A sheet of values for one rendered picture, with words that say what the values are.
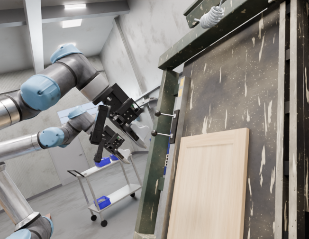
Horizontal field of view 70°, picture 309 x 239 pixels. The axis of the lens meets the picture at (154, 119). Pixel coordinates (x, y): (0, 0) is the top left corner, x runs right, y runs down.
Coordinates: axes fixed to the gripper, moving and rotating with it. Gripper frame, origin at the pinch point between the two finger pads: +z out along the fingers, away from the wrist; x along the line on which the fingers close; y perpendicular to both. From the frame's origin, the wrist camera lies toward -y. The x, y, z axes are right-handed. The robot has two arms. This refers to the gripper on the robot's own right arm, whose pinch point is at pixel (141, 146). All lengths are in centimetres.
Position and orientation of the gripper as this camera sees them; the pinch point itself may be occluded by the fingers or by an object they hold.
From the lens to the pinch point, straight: 68.4
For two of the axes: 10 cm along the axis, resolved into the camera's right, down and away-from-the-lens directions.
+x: -3.9, -0.4, 9.2
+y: 6.7, -7.0, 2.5
